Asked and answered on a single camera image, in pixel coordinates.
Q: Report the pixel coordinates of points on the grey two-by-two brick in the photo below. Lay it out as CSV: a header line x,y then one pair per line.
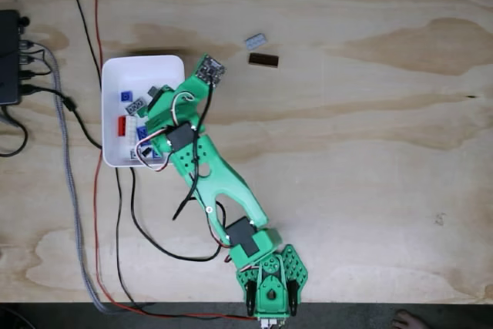
x,y
133,155

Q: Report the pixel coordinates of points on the black camera circuit board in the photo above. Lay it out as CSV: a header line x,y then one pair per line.
x,y
211,68

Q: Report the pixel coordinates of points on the dark grey long brick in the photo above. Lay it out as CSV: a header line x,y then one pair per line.
x,y
154,91

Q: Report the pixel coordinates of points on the white long lego brick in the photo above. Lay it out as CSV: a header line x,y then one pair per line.
x,y
132,132

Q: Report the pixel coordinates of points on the red narrow lego brick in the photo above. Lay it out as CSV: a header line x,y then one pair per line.
x,y
122,126

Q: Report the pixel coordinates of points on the black small lego brick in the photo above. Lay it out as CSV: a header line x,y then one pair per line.
x,y
145,150

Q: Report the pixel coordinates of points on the green one-by-two brick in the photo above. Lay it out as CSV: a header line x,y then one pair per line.
x,y
143,113

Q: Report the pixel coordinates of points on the black round connector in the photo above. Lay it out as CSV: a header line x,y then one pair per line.
x,y
24,21

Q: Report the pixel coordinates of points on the blue two-by-two brick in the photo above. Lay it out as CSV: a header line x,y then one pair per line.
x,y
157,154
126,96

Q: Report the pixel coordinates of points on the white plastic bin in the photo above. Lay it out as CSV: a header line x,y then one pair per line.
x,y
115,82

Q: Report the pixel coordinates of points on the brown long lego brick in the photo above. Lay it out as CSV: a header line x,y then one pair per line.
x,y
263,60

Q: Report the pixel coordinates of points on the person's foot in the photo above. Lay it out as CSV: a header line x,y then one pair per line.
x,y
408,321

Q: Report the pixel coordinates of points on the blue two-by-four brick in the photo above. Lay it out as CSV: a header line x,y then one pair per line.
x,y
141,132

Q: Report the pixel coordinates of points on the black usb hub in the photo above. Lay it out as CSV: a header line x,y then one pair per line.
x,y
8,55

